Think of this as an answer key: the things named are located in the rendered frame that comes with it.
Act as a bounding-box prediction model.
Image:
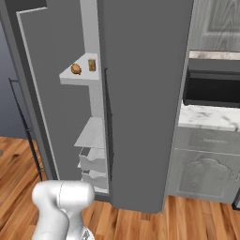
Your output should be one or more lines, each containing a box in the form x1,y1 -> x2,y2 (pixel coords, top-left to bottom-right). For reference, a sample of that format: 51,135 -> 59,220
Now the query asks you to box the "black microwave oven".
182,58 -> 240,109

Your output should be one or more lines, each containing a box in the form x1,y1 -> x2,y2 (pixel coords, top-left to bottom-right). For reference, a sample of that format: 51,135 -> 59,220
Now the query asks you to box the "grey fridge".
58,0 -> 195,215

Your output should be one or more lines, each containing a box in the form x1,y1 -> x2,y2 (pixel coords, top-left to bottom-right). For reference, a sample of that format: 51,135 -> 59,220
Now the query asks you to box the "black fridge door handle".
103,67 -> 114,167

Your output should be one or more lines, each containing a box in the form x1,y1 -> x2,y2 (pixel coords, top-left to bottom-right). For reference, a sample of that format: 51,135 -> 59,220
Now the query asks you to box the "black door handle bar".
7,77 -> 44,182

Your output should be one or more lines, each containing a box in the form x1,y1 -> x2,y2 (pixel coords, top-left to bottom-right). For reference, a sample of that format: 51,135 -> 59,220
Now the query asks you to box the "grey wall cupboard door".
188,0 -> 240,53

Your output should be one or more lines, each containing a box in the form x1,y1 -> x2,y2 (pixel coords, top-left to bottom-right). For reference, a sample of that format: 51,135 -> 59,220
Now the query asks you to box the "grey open fridge door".
0,0 -> 92,182

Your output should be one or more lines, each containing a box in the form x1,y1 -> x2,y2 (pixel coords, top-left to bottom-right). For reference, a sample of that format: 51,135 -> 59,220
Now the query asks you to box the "grey drawer front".
173,126 -> 240,157

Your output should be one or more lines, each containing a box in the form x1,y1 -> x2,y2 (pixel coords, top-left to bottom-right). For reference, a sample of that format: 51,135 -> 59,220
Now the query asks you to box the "yellow green food box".
87,58 -> 97,72

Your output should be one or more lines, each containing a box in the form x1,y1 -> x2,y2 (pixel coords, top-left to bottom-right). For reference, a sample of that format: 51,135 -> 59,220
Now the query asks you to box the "white fridge drawer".
80,169 -> 109,192
78,146 -> 107,173

